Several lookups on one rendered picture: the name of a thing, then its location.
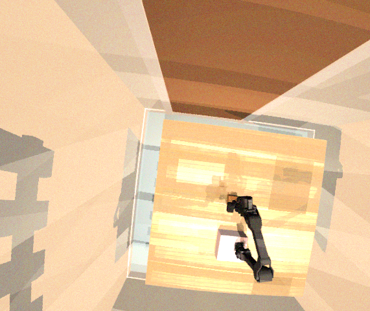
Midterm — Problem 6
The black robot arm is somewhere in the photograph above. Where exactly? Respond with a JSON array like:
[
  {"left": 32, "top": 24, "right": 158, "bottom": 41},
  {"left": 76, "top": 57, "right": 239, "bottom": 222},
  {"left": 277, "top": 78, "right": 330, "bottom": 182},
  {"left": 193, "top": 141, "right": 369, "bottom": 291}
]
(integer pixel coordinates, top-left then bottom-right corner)
[{"left": 234, "top": 196, "right": 274, "bottom": 282}]

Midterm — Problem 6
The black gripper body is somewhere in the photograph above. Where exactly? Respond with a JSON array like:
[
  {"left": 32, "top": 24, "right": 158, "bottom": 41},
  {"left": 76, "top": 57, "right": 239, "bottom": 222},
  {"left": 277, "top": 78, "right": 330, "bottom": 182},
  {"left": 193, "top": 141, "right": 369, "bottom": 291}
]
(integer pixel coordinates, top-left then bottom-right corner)
[{"left": 226, "top": 202, "right": 257, "bottom": 217}]

